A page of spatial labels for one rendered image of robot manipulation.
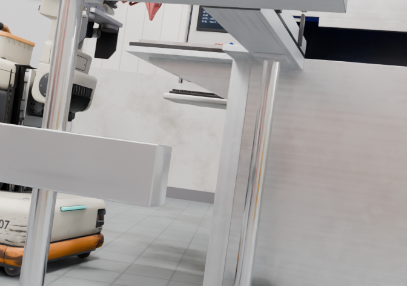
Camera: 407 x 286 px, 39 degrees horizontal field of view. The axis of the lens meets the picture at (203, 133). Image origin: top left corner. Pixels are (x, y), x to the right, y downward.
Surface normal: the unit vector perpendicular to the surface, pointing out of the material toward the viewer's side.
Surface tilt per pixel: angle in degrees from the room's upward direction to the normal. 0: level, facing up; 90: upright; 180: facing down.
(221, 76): 90
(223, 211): 90
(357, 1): 90
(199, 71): 90
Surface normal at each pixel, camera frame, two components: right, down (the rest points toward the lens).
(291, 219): -0.29, -0.07
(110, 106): -0.06, -0.04
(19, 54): 0.94, 0.15
